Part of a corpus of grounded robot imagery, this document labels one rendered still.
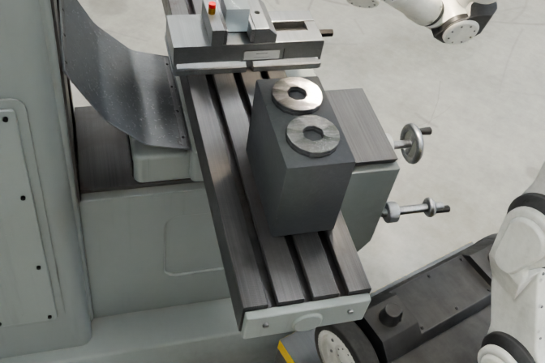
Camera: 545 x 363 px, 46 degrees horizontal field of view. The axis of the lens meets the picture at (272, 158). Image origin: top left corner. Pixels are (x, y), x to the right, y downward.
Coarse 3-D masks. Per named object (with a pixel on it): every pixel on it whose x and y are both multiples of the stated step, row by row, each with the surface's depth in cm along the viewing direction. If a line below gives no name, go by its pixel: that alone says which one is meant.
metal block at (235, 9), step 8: (224, 0) 140; (232, 0) 141; (240, 0) 141; (224, 8) 140; (232, 8) 139; (240, 8) 139; (248, 8) 139; (224, 16) 141; (232, 16) 140; (240, 16) 140; (248, 16) 141; (232, 24) 141; (240, 24) 142
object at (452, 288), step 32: (480, 256) 161; (416, 288) 154; (448, 288) 156; (480, 288) 157; (384, 320) 143; (416, 320) 146; (448, 320) 150; (480, 320) 153; (384, 352) 142; (416, 352) 145; (448, 352) 146
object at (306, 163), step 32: (256, 96) 117; (288, 96) 112; (320, 96) 113; (256, 128) 119; (288, 128) 107; (320, 128) 108; (256, 160) 121; (288, 160) 103; (320, 160) 104; (352, 160) 105; (288, 192) 107; (320, 192) 109; (288, 224) 114; (320, 224) 116
